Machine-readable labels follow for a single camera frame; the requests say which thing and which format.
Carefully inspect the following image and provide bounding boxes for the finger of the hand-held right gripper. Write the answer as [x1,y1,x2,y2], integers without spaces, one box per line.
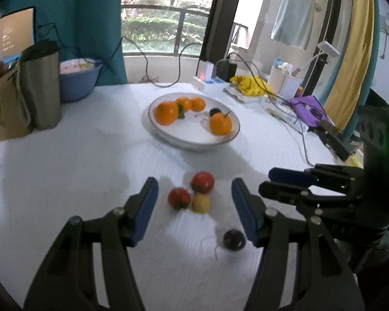
[259,181,360,216]
[268,164,364,190]

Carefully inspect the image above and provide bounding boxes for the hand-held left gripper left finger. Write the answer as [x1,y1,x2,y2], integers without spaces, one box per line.
[23,176,159,311]

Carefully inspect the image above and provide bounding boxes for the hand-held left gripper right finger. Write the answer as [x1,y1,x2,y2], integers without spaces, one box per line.
[231,178,365,311]

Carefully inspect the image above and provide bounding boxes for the dark cherry with long stem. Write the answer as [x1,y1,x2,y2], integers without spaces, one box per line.
[203,229,247,260]

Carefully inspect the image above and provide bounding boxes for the small red tomato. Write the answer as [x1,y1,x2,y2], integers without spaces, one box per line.
[168,187,192,210]

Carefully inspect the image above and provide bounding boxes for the yellow cherry tomato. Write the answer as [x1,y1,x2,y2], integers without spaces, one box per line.
[191,194,211,215]

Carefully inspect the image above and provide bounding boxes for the big red tomato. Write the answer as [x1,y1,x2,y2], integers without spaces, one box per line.
[190,171,215,194]

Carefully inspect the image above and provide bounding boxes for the orange mandarin with stem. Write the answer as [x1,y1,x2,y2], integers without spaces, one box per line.
[209,110,233,136]

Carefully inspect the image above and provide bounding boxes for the white plate with dark rim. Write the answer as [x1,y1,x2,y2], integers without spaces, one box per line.
[148,93,241,151]

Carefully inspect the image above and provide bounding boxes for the orange mandarin with green leaf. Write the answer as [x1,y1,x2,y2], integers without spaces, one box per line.
[154,101,186,126]

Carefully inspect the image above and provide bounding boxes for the yellow tissue pack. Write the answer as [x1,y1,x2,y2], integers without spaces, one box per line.
[346,155,365,169]

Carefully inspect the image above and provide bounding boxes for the black device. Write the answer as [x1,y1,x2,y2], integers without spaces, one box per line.
[316,120,359,161]

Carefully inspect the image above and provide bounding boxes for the purple cloth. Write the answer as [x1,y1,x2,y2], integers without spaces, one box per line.
[287,95,335,127]

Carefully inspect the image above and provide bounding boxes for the white tray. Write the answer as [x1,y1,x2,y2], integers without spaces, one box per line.
[224,86,270,104]

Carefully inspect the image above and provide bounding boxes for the white perforated basket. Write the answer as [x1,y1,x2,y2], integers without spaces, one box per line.
[267,59,304,100]

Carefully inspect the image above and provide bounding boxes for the yellow cloth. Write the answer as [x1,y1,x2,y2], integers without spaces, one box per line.
[230,75,275,97]

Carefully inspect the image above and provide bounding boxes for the yellow curtain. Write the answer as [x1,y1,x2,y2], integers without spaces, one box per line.
[324,0,377,131]

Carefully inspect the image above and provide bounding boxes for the white power strip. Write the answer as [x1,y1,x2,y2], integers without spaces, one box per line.
[193,76,229,93]

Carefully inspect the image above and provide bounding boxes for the black charger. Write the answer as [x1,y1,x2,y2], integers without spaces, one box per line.
[217,60,238,82]

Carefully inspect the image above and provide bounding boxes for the white desk lamp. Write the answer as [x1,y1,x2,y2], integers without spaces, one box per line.
[300,40,341,95]

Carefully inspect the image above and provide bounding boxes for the white charger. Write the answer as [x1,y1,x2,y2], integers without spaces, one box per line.
[199,61,214,80]

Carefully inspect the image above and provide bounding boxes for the blue plastic bowl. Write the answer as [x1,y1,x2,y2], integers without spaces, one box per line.
[59,58,103,103]

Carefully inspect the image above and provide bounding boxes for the pale hanging towel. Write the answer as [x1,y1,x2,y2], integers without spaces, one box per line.
[272,0,317,50]

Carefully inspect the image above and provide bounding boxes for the grey paper bag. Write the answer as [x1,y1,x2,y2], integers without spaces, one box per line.
[17,40,62,130]

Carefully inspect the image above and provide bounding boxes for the brown cardboard box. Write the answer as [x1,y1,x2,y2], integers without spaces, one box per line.
[0,61,33,144]

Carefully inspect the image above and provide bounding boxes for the black balcony railing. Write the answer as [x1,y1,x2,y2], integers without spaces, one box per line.
[121,4,211,55]

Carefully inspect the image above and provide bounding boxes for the laptop screen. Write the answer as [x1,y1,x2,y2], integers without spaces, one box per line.
[0,6,37,63]

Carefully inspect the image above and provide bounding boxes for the grey cable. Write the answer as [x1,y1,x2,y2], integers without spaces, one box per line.
[292,117,316,166]

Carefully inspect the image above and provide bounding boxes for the black cable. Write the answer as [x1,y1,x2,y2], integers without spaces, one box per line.
[36,23,204,88]

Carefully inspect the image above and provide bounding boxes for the black window frame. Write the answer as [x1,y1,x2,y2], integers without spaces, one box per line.
[199,0,247,64]

